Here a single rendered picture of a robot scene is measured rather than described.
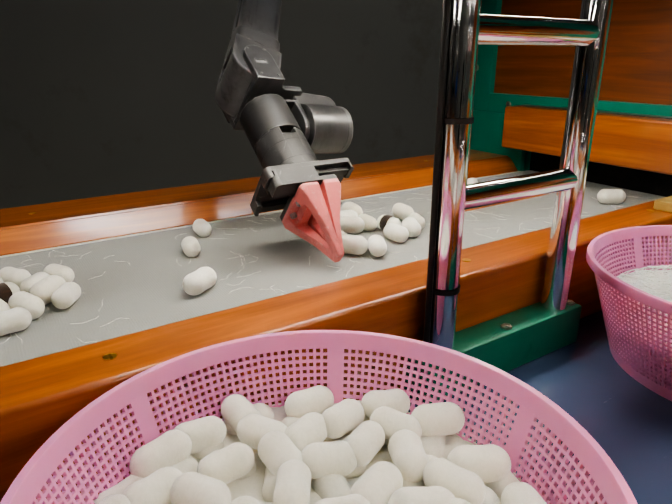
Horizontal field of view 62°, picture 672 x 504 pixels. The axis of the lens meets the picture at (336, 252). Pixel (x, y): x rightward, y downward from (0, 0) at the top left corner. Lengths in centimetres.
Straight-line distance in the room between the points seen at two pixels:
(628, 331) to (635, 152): 41
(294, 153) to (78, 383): 33
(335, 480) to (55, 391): 16
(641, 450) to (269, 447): 28
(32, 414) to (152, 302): 19
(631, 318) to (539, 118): 53
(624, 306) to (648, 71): 52
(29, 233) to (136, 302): 22
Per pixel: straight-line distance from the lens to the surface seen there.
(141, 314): 49
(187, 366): 36
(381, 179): 88
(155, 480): 31
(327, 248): 56
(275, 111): 62
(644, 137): 89
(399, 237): 63
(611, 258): 64
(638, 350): 54
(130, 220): 72
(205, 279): 51
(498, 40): 43
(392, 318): 44
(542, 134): 98
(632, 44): 99
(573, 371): 55
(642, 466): 46
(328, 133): 65
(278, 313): 41
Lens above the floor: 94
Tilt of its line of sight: 20 degrees down
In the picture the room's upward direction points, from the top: straight up
